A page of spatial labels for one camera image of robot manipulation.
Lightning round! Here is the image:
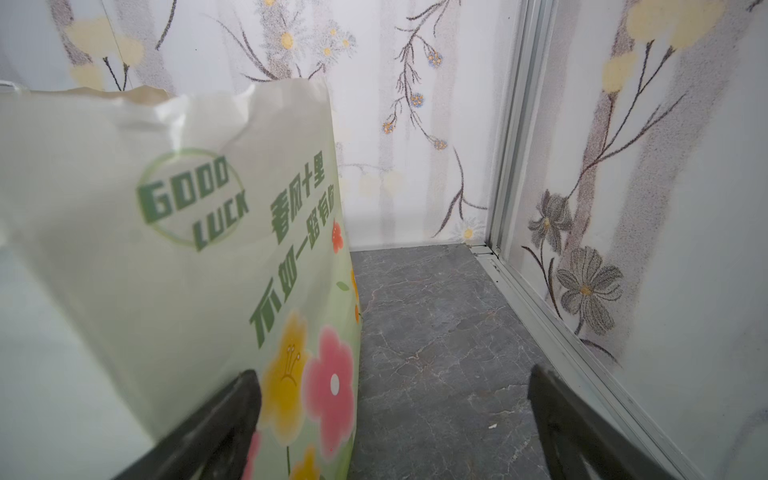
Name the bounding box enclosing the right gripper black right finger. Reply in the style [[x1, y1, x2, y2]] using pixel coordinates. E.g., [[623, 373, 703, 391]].
[[528, 364, 672, 479]]

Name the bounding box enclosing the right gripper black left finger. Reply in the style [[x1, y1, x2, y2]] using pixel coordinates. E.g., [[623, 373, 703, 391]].
[[116, 369, 262, 479]]

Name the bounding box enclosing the white floral paper bag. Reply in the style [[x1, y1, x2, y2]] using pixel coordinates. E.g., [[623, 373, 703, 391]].
[[1, 79, 361, 479]]

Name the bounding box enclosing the aluminium corner post right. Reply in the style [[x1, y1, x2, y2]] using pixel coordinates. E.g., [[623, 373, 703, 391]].
[[486, 0, 557, 256]]

